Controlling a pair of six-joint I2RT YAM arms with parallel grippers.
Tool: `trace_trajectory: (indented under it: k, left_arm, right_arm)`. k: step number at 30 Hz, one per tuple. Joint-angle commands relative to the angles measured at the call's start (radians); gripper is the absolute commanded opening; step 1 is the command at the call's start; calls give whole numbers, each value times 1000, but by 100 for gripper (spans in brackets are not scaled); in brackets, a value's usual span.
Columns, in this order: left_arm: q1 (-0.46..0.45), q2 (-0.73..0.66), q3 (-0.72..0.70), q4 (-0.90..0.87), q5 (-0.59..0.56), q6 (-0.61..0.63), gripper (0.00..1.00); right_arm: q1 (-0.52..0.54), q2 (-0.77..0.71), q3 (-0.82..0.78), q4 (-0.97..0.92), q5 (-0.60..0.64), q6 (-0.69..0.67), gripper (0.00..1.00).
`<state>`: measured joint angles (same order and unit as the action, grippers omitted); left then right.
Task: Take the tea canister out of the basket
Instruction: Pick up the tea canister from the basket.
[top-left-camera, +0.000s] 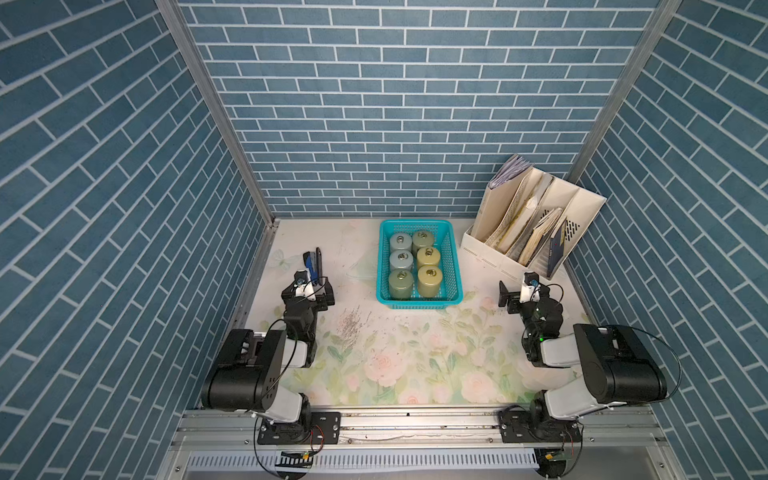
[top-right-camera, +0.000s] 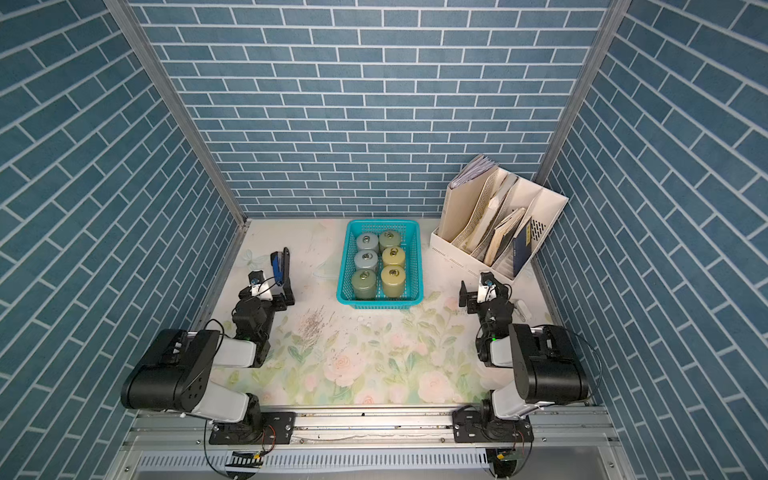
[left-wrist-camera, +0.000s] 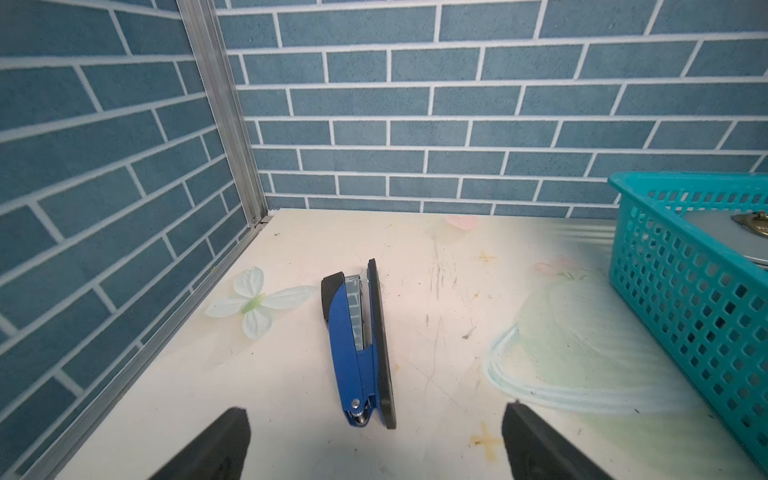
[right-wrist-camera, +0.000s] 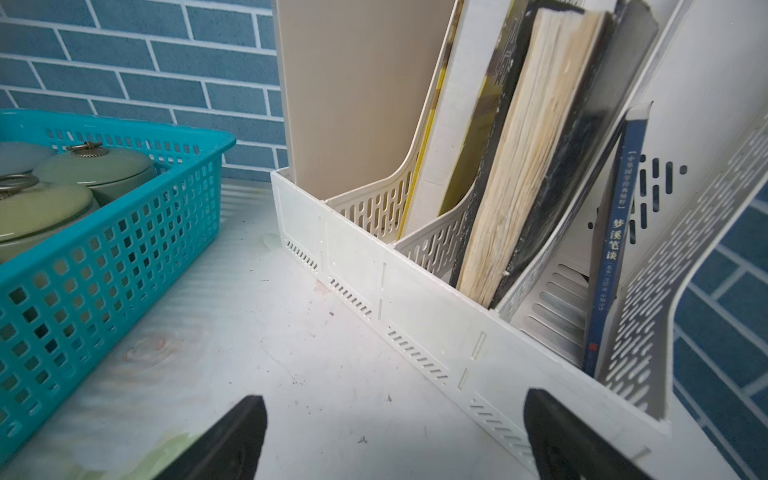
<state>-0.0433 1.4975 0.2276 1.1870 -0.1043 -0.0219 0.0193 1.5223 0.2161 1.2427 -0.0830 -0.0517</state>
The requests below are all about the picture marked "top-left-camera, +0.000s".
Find dark green tea canister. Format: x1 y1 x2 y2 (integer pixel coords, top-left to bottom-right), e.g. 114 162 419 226
388 269 415 301

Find grey-blue tea canister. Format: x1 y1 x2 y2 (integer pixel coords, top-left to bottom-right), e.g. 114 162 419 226
389 232 412 252
389 250 414 271

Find yellow-green tea canister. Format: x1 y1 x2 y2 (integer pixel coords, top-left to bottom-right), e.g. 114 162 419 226
417 265 443 298

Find teal plastic basket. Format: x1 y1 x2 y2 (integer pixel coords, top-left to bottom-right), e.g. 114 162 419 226
376 219 463 309

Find yellow tea canister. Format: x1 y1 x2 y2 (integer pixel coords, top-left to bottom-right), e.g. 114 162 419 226
416 246 441 269

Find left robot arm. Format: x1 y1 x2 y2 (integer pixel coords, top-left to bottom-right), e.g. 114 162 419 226
201 267 341 445

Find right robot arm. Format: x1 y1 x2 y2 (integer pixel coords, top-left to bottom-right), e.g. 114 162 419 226
498 272 683 443

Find blue stapler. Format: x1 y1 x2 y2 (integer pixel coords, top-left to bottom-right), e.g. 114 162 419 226
303 247 323 285

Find dark blue booklet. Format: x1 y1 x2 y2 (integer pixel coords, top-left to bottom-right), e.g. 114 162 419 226
546 217 567 279

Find beige file organizer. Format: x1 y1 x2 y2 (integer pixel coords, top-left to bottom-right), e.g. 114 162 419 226
461 167 606 280

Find purple-grey folder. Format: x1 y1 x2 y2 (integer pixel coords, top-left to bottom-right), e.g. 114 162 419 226
487 154 532 190

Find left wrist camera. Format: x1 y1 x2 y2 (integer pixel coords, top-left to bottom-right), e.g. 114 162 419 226
296 280 319 301

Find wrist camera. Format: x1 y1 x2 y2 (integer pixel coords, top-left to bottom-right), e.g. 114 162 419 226
520 272 541 303
296 280 319 301

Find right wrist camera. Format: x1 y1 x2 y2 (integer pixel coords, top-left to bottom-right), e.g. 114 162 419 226
520 272 541 303

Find aluminium front rail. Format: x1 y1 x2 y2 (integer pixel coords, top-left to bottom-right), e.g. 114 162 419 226
158 406 684 479

